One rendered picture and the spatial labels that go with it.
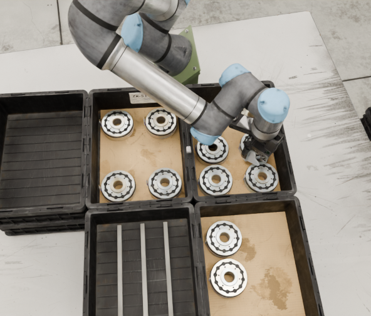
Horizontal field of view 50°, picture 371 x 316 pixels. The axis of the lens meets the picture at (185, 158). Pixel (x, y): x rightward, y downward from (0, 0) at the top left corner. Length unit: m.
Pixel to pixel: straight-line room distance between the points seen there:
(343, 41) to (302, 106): 1.34
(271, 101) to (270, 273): 0.50
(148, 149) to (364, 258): 0.78
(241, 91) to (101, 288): 0.65
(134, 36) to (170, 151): 0.39
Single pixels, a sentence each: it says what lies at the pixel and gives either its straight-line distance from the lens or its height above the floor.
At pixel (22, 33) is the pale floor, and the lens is 2.86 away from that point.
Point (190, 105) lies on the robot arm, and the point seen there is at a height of 1.14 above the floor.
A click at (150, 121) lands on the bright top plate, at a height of 0.86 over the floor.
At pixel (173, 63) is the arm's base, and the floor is 0.87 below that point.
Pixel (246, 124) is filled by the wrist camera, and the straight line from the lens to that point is 1.15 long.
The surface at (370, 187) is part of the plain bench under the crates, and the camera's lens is 1.54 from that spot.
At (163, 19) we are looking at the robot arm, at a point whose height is 1.05.
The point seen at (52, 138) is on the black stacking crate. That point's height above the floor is 0.83.
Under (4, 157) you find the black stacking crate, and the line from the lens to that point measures 1.39.
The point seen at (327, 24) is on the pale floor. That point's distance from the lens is 2.96.
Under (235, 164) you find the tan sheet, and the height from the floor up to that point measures 0.83.
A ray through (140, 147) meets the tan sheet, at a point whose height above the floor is 0.83.
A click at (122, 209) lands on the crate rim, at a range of 1.13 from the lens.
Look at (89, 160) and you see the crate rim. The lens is 1.19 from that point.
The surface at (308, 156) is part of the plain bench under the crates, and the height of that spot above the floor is 0.70.
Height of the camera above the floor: 1.98
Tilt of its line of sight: 64 degrees down
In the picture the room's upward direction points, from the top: 4 degrees clockwise
